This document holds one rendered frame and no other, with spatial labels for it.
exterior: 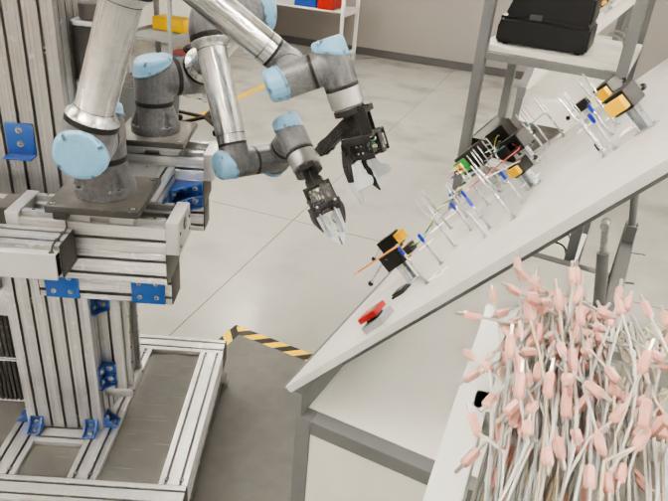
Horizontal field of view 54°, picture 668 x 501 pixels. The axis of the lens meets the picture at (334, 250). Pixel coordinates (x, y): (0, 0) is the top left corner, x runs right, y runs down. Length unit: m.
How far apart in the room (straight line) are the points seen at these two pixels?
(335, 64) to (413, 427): 0.83
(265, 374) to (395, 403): 1.38
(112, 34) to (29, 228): 0.57
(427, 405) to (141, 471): 1.03
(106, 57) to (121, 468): 1.34
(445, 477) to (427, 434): 0.98
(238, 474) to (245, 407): 0.36
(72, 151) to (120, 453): 1.16
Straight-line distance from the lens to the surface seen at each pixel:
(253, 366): 2.97
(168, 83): 2.10
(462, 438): 0.61
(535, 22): 2.38
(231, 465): 2.55
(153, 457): 2.31
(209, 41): 1.73
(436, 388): 1.68
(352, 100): 1.44
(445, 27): 9.08
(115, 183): 1.68
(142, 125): 2.12
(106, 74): 1.46
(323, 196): 1.61
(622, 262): 2.05
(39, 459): 2.38
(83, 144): 1.49
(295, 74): 1.43
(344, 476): 1.60
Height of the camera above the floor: 1.85
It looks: 28 degrees down
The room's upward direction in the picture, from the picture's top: 5 degrees clockwise
